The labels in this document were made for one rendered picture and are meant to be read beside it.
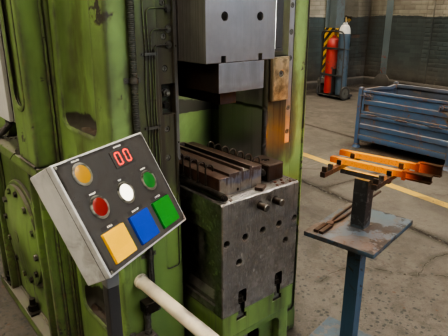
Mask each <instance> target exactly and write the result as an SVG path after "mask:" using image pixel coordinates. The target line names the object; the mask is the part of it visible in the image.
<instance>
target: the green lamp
mask: <svg viewBox="0 0 448 336"><path fill-rule="evenodd" d="M143 180H144V182H145V184H146V185H147V186H148V187H150V188H152V187H154V186H155V178H154V176H153V175H152V174H150V173H149V172H146V173H144V175H143Z"/></svg>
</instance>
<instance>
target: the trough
mask: <svg viewBox="0 0 448 336"><path fill-rule="evenodd" d="M180 145H182V146H184V147H187V148H190V149H192V150H195V151H198V152H200V153H204V154H206V155H209V156H212V157H214V158H217V159H220V160H222V161H226V162H228V163H231V164H234V165H236V166H239V167H242V168H244V169H243V171H247V170H249V168H250V166H249V165H246V164H244V163H240V162H238V161H234V160H232V159H229V158H226V157H223V156H221V155H218V154H215V153H212V152H209V151H206V150H204V149H200V148H198V147H195V146H192V145H189V144H186V143H182V144H180Z"/></svg>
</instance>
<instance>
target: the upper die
mask: <svg viewBox="0 0 448 336"><path fill-rule="evenodd" d="M177 67H178V86H181V87H187V88H191V89H197V90H201V91H207V92H211V93H217V94H222V93H231V92H236V91H246V90H251V89H260V88H263V82H264V60H256V61H241V62H232V63H217V64H208V65H205V64H199V63H190V62H184V61H177Z"/></svg>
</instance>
